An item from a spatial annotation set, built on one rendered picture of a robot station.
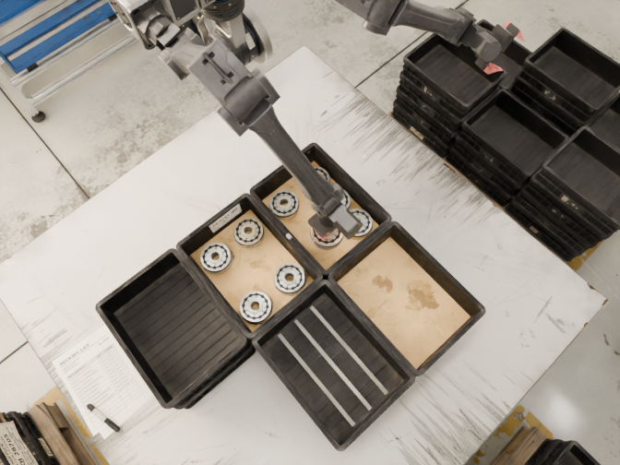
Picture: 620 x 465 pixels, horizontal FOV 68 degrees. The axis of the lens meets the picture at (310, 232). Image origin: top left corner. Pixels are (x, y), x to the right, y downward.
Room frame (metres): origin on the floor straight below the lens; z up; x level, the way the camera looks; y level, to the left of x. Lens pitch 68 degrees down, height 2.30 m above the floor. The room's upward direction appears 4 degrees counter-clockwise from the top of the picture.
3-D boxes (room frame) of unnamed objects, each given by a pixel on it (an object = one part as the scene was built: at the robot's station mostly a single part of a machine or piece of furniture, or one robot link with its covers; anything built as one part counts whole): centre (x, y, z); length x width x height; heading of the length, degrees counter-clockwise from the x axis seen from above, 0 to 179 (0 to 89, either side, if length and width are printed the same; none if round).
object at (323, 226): (0.52, -0.05, 1.14); 0.10 x 0.07 x 0.07; 129
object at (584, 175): (0.87, -1.24, 0.37); 0.40 x 0.30 x 0.45; 39
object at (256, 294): (0.34, 0.19, 0.86); 0.10 x 0.10 x 0.01
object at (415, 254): (0.33, -0.28, 0.87); 0.40 x 0.30 x 0.11; 37
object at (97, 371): (0.16, 0.73, 0.70); 0.33 x 0.23 x 0.01; 39
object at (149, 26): (0.91, 0.34, 1.45); 0.09 x 0.08 x 0.12; 129
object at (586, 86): (1.43, -1.29, 0.37); 0.40 x 0.30 x 0.45; 39
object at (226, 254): (0.51, 0.32, 0.86); 0.10 x 0.10 x 0.01
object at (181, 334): (0.28, 0.44, 0.87); 0.40 x 0.30 x 0.11; 37
